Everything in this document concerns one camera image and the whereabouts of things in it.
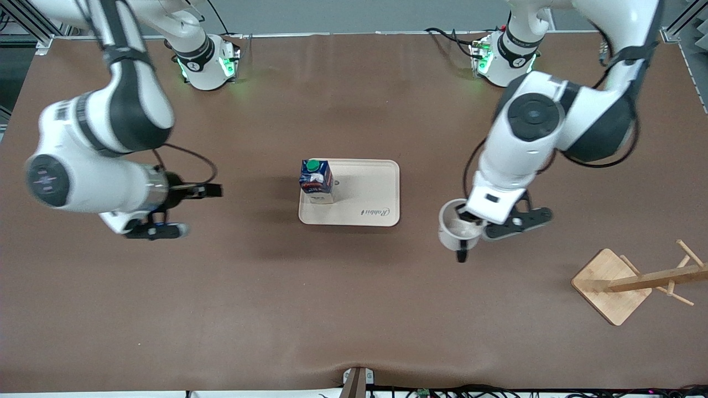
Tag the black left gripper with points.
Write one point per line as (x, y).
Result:
(461, 255)

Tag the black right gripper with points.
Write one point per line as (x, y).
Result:
(176, 190)

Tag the blue milk carton green cap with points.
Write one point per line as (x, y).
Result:
(316, 179)

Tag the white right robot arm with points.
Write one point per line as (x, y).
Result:
(99, 177)

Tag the wooden cup rack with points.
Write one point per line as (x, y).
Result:
(608, 282)

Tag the cream rectangular tray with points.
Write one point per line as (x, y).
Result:
(365, 193)

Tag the aluminium frame corner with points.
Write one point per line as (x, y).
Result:
(672, 34)
(43, 43)

